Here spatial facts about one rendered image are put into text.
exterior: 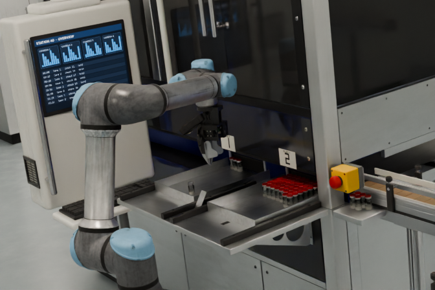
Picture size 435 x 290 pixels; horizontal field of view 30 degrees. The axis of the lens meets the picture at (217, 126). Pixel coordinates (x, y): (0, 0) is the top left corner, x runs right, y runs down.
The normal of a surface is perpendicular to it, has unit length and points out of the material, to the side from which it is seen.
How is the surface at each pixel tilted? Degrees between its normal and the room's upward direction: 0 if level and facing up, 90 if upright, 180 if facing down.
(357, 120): 90
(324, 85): 90
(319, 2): 90
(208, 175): 0
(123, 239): 7
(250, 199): 0
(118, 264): 90
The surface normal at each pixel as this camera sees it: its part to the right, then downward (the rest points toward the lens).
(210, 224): -0.11, -0.96
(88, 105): -0.57, 0.04
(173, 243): -0.80, 0.25
